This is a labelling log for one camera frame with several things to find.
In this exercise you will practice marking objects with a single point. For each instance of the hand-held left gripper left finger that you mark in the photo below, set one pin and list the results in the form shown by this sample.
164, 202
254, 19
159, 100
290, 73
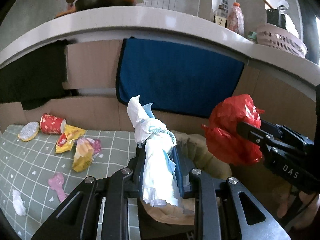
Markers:
138, 172

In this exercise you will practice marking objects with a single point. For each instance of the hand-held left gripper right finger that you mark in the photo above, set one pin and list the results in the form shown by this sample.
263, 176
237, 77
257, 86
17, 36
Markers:
182, 175

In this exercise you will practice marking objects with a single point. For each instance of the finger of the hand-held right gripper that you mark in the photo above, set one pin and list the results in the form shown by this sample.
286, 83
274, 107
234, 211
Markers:
285, 131
250, 130

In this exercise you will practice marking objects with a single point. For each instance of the white blue plastic wrapper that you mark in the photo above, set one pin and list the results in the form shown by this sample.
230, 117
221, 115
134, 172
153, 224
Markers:
157, 165

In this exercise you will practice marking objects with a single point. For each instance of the red plastic bag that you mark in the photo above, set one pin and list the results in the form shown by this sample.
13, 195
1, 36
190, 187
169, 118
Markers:
225, 130

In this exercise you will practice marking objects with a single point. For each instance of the white bin with yellowish liner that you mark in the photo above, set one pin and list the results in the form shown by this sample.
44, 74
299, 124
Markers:
200, 150

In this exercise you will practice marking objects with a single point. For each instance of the pink yellow snack wrapper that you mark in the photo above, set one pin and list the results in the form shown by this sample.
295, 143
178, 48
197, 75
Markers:
82, 155

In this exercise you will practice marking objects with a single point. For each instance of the pink plastic scoop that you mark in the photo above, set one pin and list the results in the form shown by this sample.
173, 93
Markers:
56, 181

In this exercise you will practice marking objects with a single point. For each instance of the red paper cup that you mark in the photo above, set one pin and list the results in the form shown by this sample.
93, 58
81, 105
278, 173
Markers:
51, 123

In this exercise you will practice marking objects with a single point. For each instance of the silver foil round lid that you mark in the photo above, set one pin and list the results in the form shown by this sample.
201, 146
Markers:
28, 131

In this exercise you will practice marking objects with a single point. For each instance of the white tissue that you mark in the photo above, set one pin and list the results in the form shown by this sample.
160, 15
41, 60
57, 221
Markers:
18, 203

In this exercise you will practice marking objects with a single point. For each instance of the person's right hand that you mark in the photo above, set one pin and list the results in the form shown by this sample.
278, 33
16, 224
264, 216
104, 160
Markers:
310, 212

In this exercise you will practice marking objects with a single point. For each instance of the blue towel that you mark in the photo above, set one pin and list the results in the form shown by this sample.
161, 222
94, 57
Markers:
180, 77

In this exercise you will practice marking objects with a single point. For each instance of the pink plastic basket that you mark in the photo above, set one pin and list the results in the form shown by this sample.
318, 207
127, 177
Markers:
282, 42

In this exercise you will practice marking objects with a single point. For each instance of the white hanging cloth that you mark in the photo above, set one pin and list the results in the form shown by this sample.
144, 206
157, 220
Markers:
291, 25

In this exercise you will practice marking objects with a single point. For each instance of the plastic bottle with orange cap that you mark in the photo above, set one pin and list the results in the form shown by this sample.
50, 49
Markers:
236, 20

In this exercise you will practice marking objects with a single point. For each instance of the dark sauce bottle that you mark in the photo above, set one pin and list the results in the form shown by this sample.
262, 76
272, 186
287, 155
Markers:
220, 20

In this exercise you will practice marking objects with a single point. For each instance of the black knife holder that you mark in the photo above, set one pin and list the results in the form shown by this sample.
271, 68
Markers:
272, 17

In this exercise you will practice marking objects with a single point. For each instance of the black cloth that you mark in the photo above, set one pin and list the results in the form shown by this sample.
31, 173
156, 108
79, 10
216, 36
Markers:
32, 80

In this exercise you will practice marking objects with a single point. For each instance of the white kitchen counter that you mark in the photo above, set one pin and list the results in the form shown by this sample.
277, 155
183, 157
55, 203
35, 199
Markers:
150, 22

